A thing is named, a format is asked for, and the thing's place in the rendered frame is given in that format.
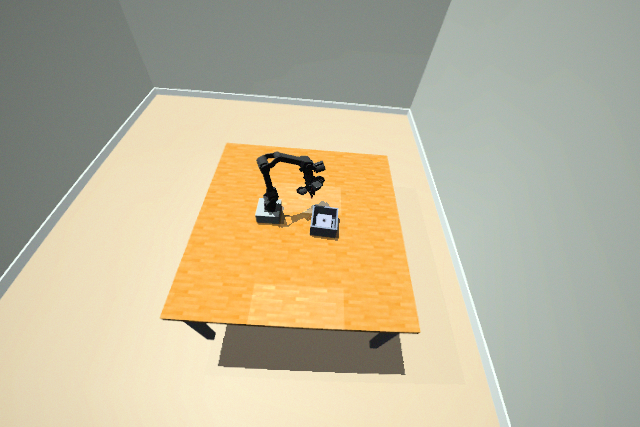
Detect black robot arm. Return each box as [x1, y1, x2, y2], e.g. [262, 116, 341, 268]
[256, 151, 326, 212]

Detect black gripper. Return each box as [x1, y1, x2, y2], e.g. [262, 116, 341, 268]
[296, 175, 325, 197]

